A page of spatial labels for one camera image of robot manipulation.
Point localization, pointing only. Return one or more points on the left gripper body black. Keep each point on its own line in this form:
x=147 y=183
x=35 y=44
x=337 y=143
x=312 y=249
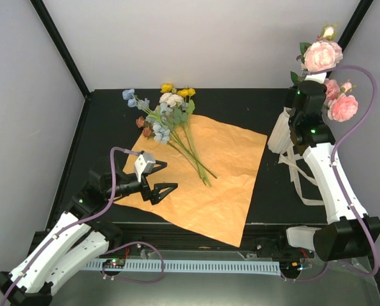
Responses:
x=146 y=191

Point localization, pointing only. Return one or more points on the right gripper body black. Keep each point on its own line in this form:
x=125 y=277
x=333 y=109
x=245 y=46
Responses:
x=290 y=96

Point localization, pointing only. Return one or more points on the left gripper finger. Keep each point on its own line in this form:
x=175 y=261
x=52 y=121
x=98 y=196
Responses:
x=160 y=191
x=155 y=166

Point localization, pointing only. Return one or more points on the artificial flower bunch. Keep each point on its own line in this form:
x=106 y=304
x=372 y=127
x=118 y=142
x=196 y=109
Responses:
x=169 y=123

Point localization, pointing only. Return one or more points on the pale pink rose stem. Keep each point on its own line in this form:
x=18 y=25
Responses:
x=324 y=53

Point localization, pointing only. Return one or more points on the cream ribbon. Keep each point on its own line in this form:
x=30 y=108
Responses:
x=289 y=158

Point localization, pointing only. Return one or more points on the orange wrapping paper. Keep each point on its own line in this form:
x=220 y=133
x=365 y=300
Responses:
x=218 y=211

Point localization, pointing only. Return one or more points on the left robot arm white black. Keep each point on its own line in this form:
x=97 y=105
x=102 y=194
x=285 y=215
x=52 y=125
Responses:
x=80 y=234

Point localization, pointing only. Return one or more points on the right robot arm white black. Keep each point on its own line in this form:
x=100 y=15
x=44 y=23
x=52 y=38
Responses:
x=314 y=141

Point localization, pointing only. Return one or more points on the white ribbed vase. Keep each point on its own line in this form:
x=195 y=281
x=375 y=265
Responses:
x=280 y=138

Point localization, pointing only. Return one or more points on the left circuit board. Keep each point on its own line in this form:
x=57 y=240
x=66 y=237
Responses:
x=114 y=263

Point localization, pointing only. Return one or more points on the circuit board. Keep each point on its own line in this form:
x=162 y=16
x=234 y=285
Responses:
x=298 y=266
x=114 y=263

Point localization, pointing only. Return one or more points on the right circuit board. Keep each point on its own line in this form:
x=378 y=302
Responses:
x=298 y=266

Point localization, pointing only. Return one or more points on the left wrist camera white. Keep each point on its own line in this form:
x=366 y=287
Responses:
x=143 y=165

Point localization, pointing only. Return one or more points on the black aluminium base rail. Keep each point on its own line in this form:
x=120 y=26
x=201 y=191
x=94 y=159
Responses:
x=193 y=236

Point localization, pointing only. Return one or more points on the right black frame post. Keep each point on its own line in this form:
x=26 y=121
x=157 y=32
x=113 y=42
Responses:
x=354 y=22

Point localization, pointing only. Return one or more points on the black frame post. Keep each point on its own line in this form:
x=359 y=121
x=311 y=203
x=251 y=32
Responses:
x=354 y=22
x=52 y=30

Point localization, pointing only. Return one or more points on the light blue cable duct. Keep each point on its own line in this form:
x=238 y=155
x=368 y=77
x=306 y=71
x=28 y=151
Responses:
x=200 y=266

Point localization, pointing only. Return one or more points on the left black frame post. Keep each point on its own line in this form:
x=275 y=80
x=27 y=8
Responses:
x=52 y=30

